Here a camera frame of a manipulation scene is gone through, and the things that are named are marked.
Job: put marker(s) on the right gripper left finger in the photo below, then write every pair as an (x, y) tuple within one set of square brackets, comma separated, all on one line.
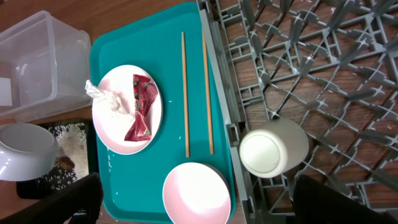
[(80, 202)]

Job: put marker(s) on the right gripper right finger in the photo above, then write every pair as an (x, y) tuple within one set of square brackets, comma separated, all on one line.
[(314, 202)]

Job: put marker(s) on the rice and food scraps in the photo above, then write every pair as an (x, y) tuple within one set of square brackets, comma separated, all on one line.
[(71, 163)]

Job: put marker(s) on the beige ceramic cup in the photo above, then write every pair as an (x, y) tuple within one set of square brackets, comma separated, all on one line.
[(278, 146)]

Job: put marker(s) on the grey bowl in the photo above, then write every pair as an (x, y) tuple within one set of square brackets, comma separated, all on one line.
[(28, 151)]

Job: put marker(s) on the white tissue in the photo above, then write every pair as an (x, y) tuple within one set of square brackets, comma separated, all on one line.
[(106, 100)]

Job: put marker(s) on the red snack wrapper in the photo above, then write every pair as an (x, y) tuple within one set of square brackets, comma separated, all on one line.
[(145, 92)]

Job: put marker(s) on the black waste tray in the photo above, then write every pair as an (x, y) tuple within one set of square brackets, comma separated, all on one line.
[(32, 190)]

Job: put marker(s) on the pink round plate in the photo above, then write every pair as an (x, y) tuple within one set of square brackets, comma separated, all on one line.
[(111, 130)]

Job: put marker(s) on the pink bowl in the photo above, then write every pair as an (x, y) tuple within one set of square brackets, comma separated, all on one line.
[(196, 193)]

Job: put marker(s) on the left wooden chopstick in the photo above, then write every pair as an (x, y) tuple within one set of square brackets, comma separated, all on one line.
[(185, 97)]

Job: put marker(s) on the wooden chopstick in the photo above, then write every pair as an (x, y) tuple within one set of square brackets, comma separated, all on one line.
[(207, 90), (185, 97)]

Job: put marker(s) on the grey dish rack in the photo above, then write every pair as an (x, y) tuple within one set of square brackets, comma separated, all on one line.
[(330, 66)]

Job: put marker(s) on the clear plastic bin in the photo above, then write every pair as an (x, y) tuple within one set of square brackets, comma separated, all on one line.
[(44, 68)]

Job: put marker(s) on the right wooden chopstick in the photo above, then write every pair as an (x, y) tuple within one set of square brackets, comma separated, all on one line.
[(207, 90)]

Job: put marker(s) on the teal plastic tray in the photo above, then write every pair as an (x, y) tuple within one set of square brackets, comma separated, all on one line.
[(168, 46)]

